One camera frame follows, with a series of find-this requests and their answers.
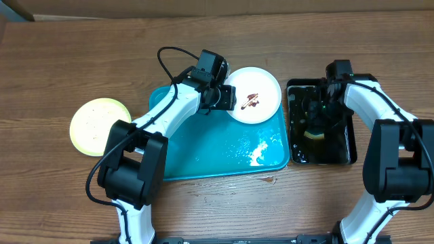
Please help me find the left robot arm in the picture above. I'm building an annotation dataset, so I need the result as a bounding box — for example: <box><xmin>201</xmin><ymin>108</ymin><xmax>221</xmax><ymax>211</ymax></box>
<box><xmin>90</xmin><ymin>66</ymin><xmax>236</xmax><ymax>243</ymax></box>

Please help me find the yellow green sponge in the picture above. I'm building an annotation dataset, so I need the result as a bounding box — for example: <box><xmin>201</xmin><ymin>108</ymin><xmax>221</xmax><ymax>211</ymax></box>
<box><xmin>304</xmin><ymin>130</ymin><xmax>325</xmax><ymax>140</ymax></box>

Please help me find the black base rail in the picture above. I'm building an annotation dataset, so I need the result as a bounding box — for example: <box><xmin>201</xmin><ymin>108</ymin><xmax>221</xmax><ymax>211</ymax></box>
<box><xmin>91</xmin><ymin>233</ymin><xmax>393</xmax><ymax>244</ymax></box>

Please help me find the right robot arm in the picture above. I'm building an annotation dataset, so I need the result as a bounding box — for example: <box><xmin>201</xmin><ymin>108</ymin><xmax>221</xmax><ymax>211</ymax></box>
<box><xmin>286</xmin><ymin>65</ymin><xmax>433</xmax><ymax>243</ymax></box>

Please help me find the teal plastic tray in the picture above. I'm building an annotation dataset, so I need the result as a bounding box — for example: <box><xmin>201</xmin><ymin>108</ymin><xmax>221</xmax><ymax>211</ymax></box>
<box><xmin>149</xmin><ymin>84</ymin><xmax>291</xmax><ymax>182</ymax></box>

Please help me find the white plate with sauce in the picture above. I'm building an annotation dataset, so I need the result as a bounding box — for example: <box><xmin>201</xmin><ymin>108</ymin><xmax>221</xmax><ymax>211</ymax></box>
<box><xmin>224</xmin><ymin>67</ymin><xmax>282</xmax><ymax>124</ymax></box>

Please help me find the black water tray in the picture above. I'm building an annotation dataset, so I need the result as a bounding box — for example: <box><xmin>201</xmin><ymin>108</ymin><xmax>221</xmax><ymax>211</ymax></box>
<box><xmin>286</xmin><ymin>78</ymin><xmax>357</xmax><ymax>165</ymax></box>

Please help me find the yellow plate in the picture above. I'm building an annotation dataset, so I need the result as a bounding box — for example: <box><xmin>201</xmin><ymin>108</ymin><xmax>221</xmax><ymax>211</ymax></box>
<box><xmin>69</xmin><ymin>98</ymin><xmax>132</xmax><ymax>157</ymax></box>

